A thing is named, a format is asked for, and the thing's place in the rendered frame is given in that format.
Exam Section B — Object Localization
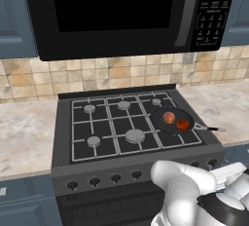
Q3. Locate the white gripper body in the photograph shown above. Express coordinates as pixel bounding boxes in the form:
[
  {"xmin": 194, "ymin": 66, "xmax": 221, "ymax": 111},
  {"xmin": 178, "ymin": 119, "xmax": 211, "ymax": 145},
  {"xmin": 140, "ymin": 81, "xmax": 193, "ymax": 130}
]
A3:
[{"xmin": 209, "ymin": 162, "xmax": 248, "ymax": 189}]

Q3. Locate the red tomato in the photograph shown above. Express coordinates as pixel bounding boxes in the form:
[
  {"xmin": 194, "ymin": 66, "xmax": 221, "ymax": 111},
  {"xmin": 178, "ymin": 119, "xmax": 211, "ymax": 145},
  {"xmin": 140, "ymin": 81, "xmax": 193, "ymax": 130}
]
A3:
[{"xmin": 175, "ymin": 118, "xmax": 190, "ymax": 132}]

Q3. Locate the pale red onion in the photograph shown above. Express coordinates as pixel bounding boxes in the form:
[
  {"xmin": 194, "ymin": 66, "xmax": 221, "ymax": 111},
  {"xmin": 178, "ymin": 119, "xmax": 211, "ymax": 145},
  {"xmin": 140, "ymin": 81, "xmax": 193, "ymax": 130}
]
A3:
[{"xmin": 161, "ymin": 111, "xmax": 176, "ymax": 125}]

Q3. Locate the black frying pan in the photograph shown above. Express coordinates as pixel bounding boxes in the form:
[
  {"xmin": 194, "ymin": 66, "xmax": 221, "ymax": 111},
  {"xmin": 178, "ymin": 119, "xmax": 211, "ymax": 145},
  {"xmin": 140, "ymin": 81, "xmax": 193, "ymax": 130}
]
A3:
[{"xmin": 150, "ymin": 105, "xmax": 227, "ymax": 136}]

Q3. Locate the grey gas stove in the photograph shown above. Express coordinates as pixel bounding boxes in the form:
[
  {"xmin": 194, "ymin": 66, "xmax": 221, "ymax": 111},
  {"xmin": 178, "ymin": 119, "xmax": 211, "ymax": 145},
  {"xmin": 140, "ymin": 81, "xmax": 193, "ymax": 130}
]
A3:
[{"xmin": 50, "ymin": 84, "xmax": 228, "ymax": 226}]

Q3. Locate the blue base cupboard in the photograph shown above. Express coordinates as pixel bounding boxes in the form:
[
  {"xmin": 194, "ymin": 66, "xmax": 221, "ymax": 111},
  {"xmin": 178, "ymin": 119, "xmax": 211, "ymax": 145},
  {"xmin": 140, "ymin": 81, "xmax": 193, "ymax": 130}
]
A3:
[{"xmin": 223, "ymin": 143, "xmax": 249, "ymax": 170}]

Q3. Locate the black oven door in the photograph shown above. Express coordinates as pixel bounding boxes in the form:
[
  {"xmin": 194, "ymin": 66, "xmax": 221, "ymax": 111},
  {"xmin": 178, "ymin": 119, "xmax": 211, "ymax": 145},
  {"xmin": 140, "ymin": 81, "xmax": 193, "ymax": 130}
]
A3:
[{"xmin": 55, "ymin": 181, "xmax": 167, "ymax": 226}]

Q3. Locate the black microwave oven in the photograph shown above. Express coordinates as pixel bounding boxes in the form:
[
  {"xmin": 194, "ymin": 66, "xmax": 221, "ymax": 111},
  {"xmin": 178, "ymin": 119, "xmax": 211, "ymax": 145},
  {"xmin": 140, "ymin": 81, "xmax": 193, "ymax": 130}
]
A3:
[{"xmin": 21, "ymin": 0, "xmax": 240, "ymax": 62}]

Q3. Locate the blue drawer front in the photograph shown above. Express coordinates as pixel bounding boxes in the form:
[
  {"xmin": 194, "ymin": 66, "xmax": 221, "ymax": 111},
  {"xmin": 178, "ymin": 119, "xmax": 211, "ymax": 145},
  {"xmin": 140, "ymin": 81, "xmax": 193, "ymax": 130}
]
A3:
[{"xmin": 0, "ymin": 173, "xmax": 55, "ymax": 207}]

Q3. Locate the blue base cupboard door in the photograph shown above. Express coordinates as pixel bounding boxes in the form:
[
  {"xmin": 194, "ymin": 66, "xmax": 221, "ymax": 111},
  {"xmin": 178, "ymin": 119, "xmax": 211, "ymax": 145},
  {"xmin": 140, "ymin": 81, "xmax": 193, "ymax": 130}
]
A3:
[{"xmin": 0, "ymin": 200, "xmax": 63, "ymax": 226}]

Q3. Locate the grey wall socket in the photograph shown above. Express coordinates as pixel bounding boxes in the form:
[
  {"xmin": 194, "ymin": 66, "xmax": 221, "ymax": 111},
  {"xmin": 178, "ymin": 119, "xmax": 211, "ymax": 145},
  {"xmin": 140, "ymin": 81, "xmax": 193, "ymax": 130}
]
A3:
[{"xmin": 182, "ymin": 53, "xmax": 196, "ymax": 66}]

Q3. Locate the blue wall cupboard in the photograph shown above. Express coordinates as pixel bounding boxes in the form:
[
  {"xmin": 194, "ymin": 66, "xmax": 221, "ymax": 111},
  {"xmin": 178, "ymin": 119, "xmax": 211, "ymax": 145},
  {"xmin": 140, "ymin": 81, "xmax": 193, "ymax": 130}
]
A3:
[
  {"xmin": 0, "ymin": 0, "xmax": 40, "ymax": 60},
  {"xmin": 221, "ymin": 0, "xmax": 249, "ymax": 48}
]

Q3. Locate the grey microwave door handle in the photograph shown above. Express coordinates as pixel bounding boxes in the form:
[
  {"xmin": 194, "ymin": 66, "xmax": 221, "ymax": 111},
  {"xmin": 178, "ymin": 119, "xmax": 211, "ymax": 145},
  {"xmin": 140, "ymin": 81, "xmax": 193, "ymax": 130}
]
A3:
[{"xmin": 174, "ymin": 0, "xmax": 200, "ymax": 48}]

